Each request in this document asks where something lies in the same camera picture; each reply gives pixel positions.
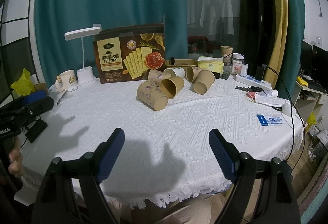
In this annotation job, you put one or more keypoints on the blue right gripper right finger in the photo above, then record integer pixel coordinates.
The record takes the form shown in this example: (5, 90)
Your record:
(225, 153)

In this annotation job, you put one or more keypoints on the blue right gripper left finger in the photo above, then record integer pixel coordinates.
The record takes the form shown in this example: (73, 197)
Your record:
(107, 154)

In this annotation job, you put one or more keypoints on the floral kraft paper cup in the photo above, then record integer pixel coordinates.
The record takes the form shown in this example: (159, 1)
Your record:
(151, 94)

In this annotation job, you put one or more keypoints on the left hand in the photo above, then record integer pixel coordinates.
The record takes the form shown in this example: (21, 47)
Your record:
(16, 159)

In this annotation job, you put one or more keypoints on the black flat device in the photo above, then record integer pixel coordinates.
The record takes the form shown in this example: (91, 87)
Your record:
(36, 129)

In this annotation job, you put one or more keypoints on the yellow plastic bag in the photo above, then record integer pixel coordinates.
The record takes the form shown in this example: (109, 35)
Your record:
(24, 86)

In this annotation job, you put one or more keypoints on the blue white card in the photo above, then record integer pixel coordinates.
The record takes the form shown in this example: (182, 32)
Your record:
(270, 120)

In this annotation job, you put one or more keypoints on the black pen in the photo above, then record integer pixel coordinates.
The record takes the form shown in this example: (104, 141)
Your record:
(62, 97)

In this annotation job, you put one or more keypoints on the white textured tablecloth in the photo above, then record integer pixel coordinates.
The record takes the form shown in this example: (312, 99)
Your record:
(166, 155)

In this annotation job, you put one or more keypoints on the cream cartoon mug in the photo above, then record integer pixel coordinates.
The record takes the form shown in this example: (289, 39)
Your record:
(66, 81)

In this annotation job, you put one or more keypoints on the white power strip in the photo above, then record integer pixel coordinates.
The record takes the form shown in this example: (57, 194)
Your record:
(251, 81)

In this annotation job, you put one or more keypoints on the white desk lamp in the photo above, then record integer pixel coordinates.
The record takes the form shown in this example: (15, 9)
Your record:
(85, 75)

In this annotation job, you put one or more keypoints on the kraft paper cup right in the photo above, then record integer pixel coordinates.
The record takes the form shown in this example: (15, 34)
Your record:
(203, 82)

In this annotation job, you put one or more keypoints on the kraft paper cup front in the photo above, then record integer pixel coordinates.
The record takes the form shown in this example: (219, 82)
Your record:
(171, 86)

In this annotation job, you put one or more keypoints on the kraft paper cup behind left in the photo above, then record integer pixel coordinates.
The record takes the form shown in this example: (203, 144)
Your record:
(157, 76)

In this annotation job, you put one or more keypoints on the kraft paper cup middle back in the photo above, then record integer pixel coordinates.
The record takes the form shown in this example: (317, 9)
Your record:
(192, 73)

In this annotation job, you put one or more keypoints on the yellow tissue pack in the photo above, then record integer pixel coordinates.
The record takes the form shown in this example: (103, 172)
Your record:
(212, 64)

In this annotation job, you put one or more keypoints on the white lid jar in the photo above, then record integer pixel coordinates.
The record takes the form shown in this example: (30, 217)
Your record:
(237, 62)

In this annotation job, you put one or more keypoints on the white rimmed paper cup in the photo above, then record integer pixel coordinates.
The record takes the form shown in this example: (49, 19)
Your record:
(175, 72)

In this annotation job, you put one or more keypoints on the brown cracker box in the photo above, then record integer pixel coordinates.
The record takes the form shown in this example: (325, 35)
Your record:
(129, 53)

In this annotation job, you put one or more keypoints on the brown oval tray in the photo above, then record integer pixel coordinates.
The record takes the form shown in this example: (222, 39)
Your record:
(181, 63)

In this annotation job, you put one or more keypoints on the upright paper cup far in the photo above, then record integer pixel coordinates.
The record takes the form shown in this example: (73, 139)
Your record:
(226, 52)

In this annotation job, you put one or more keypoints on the yellow teal curtain right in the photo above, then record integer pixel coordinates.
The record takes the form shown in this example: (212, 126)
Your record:
(285, 57)

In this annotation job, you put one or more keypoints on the teal curtain left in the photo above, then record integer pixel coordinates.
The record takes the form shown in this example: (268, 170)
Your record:
(53, 18)

